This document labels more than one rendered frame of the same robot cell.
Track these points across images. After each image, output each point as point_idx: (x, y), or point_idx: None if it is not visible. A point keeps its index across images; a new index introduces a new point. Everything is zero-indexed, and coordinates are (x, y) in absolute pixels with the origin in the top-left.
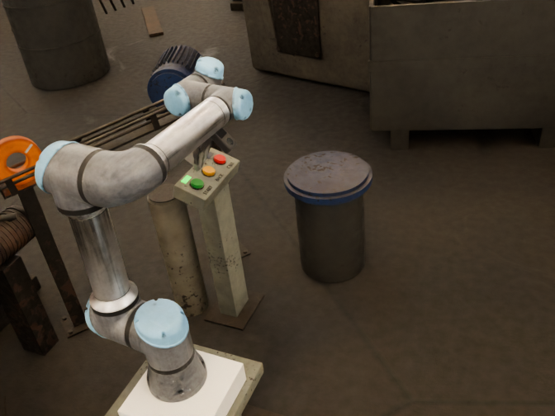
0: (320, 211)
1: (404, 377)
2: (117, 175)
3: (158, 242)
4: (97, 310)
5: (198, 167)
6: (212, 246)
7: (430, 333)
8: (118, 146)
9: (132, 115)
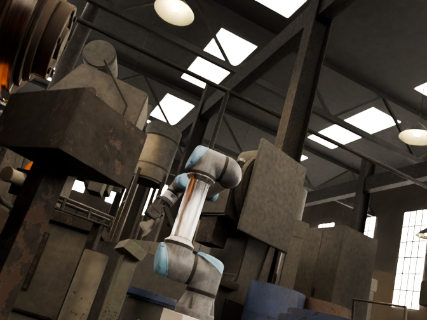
0: (155, 311)
1: None
2: (239, 167)
3: (74, 289)
4: (183, 242)
5: (148, 232)
6: (114, 301)
7: None
8: (73, 213)
9: (75, 204)
